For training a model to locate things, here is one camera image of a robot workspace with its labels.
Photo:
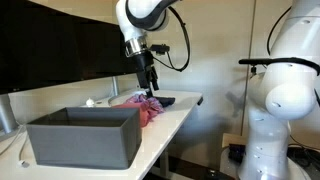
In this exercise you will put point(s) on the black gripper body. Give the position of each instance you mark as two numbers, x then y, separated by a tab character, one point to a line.
144	66

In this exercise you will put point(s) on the pink blue floral cloth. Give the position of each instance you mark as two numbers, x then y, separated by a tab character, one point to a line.
153	105

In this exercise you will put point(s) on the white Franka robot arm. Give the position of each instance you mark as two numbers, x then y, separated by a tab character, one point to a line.
286	90

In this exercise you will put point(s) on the grey rectangular box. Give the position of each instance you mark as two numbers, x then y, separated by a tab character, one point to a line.
83	143

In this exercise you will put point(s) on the cardboard box on floor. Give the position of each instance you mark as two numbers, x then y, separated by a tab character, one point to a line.
233	138

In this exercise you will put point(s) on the black box on floor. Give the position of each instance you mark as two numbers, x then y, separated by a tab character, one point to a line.
237	153

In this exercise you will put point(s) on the dark navy folded cloth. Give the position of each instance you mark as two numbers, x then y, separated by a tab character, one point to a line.
166	100

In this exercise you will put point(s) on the silver monitor stand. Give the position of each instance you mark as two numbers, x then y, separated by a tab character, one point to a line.
6	113
115	86

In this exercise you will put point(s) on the black flat monitor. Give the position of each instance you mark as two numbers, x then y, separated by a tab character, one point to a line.
103	53
40	50

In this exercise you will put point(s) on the white desk leg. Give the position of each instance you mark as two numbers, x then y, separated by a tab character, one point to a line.
163	165

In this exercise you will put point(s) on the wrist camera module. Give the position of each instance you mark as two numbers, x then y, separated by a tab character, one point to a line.
160	49

